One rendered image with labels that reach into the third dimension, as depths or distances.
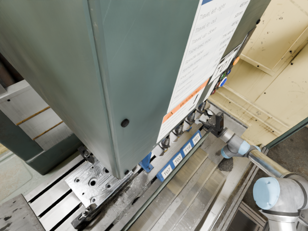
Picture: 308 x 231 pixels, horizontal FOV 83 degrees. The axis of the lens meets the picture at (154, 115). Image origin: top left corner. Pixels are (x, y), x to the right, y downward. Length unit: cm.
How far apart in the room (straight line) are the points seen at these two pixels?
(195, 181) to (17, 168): 135
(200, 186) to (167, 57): 125
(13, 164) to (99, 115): 159
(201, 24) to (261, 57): 110
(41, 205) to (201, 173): 104
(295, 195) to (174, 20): 81
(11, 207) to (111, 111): 142
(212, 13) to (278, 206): 74
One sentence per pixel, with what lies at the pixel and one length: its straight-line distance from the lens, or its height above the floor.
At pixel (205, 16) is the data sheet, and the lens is 23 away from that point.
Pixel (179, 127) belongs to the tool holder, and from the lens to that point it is 90.
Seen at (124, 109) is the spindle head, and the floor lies 186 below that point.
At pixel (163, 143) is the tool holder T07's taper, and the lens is 86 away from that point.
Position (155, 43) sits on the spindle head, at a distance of 17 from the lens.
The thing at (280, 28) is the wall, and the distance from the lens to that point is 125.
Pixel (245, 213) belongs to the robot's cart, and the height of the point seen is 23.
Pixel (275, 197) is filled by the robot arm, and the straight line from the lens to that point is 84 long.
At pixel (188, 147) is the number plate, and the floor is 94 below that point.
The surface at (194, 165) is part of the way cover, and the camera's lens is 143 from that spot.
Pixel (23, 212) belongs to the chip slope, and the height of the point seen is 65.
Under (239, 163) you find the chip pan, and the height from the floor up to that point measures 66.
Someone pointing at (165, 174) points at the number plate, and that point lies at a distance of 114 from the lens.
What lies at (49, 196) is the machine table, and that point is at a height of 90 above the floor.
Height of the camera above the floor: 201
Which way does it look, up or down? 54 degrees down
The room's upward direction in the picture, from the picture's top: 11 degrees clockwise
